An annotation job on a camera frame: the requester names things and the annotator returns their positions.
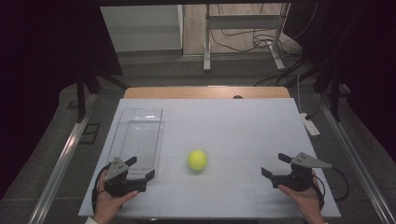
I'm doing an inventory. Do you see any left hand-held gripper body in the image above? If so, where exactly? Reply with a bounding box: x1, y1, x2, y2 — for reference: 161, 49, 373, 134
104, 157, 148, 198

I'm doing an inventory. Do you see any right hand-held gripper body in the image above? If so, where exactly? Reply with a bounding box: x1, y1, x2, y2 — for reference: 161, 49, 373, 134
271, 151, 332, 191

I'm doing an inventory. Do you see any clear plastic container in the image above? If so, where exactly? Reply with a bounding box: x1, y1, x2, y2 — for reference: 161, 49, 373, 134
106, 106, 163, 182

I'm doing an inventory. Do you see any yellow tennis ball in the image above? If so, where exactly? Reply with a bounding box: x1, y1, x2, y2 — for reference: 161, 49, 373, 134
187, 149, 208, 172

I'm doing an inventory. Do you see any person's right hand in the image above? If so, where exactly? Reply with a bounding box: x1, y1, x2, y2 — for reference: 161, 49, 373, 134
277, 170, 325, 222

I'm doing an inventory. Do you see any person's left hand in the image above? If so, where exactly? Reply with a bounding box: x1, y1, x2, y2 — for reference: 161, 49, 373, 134
92, 178, 140, 223

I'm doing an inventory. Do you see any white power strip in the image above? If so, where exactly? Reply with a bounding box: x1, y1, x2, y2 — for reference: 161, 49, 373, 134
299, 112, 321, 137

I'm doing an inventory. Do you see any white board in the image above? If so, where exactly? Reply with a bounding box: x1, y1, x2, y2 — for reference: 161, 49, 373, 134
78, 98, 342, 218

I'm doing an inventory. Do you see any black stand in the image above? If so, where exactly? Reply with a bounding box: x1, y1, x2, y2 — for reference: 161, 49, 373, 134
285, 55, 344, 123
76, 65, 129, 124

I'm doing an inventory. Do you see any wooden table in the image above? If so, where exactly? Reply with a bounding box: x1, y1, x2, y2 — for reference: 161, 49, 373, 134
123, 86, 291, 100

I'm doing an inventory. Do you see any black curtain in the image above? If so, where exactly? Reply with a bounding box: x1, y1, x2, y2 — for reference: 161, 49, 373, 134
0, 0, 123, 200
282, 0, 396, 154

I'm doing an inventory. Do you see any white cabinet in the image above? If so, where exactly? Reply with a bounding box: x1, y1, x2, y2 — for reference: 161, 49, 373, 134
100, 4, 184, 52

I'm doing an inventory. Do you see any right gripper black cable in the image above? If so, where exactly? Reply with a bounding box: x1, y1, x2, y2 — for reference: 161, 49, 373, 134
312, 166, 350, 210

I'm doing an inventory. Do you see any aluminium rail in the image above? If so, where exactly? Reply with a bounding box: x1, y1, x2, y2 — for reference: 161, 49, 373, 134
27, 92, 98, 224
317, 92, 396, 224

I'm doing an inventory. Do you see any tangle of black floor cables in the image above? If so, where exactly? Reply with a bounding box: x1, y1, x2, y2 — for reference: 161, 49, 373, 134
209, 3, 318, 58

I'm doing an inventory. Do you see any grey metal desk frame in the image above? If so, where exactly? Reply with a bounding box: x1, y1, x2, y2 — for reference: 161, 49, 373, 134
203, 3, 290, 73

